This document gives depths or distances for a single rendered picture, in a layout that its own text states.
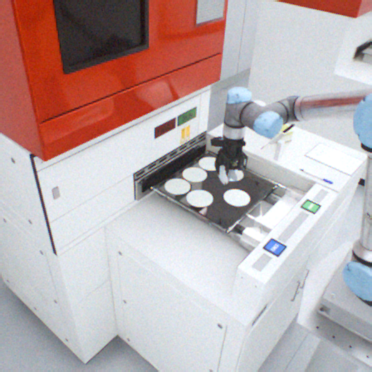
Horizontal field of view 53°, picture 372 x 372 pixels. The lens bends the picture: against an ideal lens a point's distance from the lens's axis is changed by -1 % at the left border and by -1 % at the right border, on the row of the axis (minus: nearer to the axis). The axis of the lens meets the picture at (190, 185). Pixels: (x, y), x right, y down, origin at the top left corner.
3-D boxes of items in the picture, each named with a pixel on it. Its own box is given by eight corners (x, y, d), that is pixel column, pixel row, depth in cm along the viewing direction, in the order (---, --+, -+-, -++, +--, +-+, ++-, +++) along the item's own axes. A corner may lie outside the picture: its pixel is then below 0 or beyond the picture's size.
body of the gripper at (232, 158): (226, 175, 126) (230, 144, 119) (215, 161, 132) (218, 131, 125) (246, 170, 129) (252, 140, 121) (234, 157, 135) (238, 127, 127)
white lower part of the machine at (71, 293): (7, 291, 210) (-41, 173, 160) (115, 218, 262) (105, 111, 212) (87, 374, 176) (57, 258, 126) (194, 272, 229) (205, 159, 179)
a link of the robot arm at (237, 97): (241, 99, 109) (221, 88, 114) (236, 132, 116) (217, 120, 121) (260, 93, 113) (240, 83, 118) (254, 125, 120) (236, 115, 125)
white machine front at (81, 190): (53, 252, 128) (28, 154, 103) (200, 157, 180) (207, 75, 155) (59, 257, 126) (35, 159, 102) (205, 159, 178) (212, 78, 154)
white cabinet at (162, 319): (118, 344, 189) (102, 227, 140) (227, 241, 251) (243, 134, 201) (220, 434, 159) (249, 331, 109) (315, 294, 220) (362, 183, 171)
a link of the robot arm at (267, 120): (294, 110, 109) (266, 95, 116) (268, 119, 104) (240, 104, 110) (289, 133, 114) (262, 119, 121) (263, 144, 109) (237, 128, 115)
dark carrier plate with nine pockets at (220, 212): (154, 188, 147) (154, 186, 147) (207, 153, 169) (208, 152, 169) (227, 229, 131) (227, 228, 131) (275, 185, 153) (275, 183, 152)
